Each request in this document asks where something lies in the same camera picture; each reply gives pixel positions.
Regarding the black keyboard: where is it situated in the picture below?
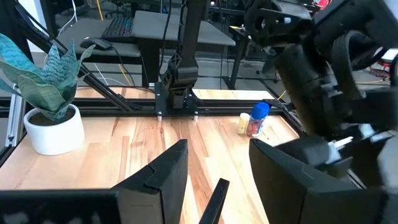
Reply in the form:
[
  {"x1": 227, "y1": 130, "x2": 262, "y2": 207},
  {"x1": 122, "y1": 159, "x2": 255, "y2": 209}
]
[{"x1": 101, "y1": 17, "x2": 134, "y2": 40}]

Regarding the black computer mouse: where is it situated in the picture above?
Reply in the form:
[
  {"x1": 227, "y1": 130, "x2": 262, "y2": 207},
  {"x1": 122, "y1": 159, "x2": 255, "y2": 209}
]
[{"x1": 80, "y1": 37, "x2": 113, "y2": 51}]

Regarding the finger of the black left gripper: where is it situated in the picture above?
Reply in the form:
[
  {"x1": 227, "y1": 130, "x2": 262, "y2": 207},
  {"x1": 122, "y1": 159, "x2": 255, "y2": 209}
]
[{"x1": 275, "y1": 136, "x2": 354, "y2": 178}]

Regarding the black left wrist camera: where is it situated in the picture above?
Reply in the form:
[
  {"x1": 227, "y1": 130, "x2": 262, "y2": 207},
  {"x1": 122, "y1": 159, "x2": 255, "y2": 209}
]
[{"x1": 313, "y1": 0, "x2": 398, "y2": 47}]

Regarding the black aluminium table frame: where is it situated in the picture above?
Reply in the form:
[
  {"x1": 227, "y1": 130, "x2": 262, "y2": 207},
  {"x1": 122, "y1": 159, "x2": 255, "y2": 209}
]
[{"x1": 0, "y1": 0, "x2": 305, "y2": 162}]

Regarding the blue-capped clear bottle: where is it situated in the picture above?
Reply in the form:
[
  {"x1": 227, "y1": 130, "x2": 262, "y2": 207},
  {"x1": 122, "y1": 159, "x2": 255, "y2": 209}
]
[{"x1": 246, "y1": 101, "x2": 271, "y2": 138}]

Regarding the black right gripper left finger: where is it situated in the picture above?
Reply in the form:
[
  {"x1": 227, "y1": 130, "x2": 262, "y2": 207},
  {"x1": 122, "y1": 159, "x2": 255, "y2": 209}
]
[{"x1": 0, "y1": 139, "x2": 189, "y2": 224}]

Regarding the aluminium extrusion bar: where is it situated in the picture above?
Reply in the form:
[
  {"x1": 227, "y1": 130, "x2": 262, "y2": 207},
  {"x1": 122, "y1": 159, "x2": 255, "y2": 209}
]
[{"x1": 5, "y1": 83, "x2": 28, "y2": 147}]

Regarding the green snake plant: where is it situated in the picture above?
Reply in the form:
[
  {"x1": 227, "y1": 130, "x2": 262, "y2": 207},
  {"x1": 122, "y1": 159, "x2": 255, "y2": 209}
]
[{"x1": 0, "y1": 32, "x2": 96, "y2": 122}]

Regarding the black left camera cable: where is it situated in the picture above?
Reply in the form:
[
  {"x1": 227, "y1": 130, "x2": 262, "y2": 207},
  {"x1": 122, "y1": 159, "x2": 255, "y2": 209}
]
[{"x1": 331, "y1": 30, "x2": 366, "y2": 100}]

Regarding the white plant pot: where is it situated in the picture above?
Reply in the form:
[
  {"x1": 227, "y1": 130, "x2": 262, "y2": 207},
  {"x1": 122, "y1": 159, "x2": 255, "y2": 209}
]
[{"x1": 23, "y1": 104, "x2": 85, "y2": 156}]

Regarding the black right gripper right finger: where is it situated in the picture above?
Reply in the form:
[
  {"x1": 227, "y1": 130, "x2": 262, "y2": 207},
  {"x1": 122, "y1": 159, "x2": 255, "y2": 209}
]
[{"x1": 248, "y1": 138, "x2": 398, "y2": 224}]

